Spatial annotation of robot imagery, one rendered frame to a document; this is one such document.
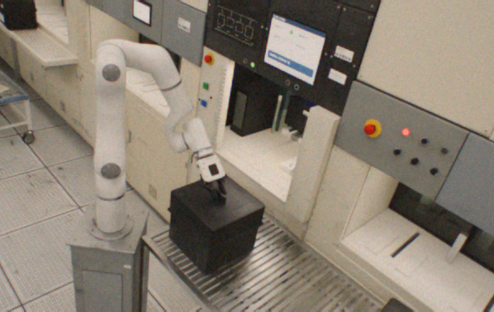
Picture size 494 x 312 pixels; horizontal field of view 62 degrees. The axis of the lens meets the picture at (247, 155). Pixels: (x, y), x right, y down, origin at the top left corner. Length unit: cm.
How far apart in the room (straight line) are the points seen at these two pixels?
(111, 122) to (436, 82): 112
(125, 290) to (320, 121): 113
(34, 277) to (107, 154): 136
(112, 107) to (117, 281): 80
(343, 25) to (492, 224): 84
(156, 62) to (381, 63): 79
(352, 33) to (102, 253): 132
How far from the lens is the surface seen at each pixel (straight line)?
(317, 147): 170
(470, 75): 144
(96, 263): 191
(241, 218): 162
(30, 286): 276
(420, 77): 150
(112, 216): 181
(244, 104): 236
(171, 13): 237
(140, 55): 149
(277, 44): 181
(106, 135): 158
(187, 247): 175
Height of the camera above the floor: 205
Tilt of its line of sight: 31 degrees down
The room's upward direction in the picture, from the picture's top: 11 degrees clockwise
